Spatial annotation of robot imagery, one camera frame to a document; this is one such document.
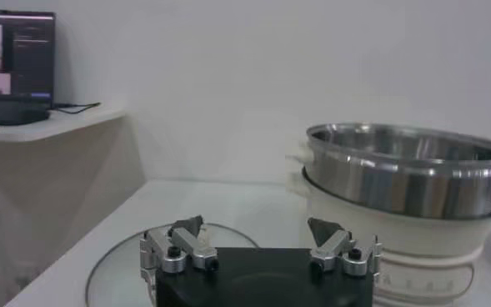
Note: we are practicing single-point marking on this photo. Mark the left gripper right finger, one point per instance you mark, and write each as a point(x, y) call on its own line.
point(332, 246)

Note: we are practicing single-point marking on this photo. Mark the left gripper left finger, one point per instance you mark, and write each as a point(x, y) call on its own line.
point(195, 246)

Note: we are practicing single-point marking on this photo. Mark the black computer mouse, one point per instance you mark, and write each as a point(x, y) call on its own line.
point(18, 116)

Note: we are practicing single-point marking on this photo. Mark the black laptop with keyboard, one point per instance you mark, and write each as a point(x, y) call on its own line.
point(28, 58)

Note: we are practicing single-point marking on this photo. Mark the cream electric cooking pot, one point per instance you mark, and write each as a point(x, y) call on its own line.
point(416, 238)

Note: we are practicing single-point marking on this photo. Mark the white side table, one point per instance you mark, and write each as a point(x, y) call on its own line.
point(61, 167)

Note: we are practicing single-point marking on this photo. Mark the stainless steel steamer basket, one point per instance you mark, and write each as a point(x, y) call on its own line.
point(395, 183)

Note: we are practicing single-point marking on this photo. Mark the round glass pot lid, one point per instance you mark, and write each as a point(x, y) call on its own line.
point(116, 267)

